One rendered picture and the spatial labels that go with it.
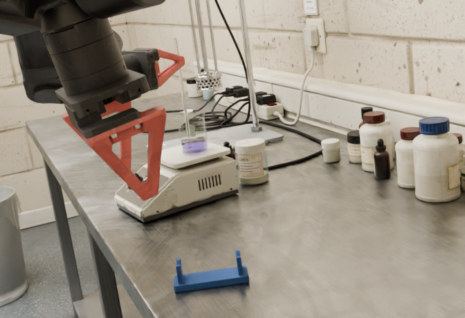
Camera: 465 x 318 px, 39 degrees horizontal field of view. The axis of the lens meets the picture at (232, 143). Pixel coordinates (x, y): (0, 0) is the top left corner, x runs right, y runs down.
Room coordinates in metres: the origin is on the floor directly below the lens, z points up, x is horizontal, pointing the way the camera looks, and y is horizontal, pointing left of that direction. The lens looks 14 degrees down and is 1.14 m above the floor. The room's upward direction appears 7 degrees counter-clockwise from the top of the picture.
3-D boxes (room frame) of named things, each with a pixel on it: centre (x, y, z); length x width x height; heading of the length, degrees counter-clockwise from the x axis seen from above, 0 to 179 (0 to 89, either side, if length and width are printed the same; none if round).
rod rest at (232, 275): (0.82, 0.05, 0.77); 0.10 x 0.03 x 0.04; 92
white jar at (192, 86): (2.33, 0.10, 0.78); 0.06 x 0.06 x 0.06
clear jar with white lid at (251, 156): (1.24, -0.03, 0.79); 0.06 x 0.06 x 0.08
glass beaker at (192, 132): (1.18, 0.07, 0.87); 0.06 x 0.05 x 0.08; 40
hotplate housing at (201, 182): (1.18, 0.11, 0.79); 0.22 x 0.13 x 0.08; 120
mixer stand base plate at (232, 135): (1.58, 0.05, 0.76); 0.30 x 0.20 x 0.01; 111
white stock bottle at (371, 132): (1.22, -0.27, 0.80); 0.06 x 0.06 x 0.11
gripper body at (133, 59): (1.11, 0.16, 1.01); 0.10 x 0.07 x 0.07; 35
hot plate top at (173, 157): (1.20, 0.08, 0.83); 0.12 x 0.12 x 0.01; 30
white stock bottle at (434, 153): (1.03, -0.33, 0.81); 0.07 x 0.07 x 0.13
